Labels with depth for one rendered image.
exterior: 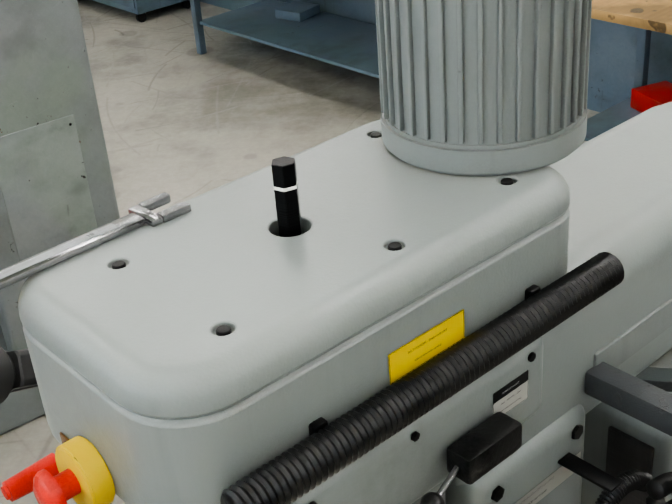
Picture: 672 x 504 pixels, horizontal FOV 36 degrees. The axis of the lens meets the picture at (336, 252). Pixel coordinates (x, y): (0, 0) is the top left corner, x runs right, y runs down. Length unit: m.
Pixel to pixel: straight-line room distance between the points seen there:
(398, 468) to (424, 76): 0.35
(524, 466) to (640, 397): 0.14
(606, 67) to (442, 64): 5.08
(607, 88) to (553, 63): 5.09
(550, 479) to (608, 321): 0.18
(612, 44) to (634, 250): 4.81
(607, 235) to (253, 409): 0.52
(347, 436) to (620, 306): 0.45
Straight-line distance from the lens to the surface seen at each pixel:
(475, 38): 0.92
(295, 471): 0.77
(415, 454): 0.94
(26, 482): 0.97
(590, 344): 1.13
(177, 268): 0.85
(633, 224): 1.17
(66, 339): 0.81
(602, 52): 5.98
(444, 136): 0.95
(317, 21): 7.15
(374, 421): 0.81
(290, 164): 0.86
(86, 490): 0.85
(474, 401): 0.98
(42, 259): 0.89
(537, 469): 1.13
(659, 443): 1.26
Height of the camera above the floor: 2.31
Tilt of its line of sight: 29 degrees down
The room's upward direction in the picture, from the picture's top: 5 degrees counter-clockwise
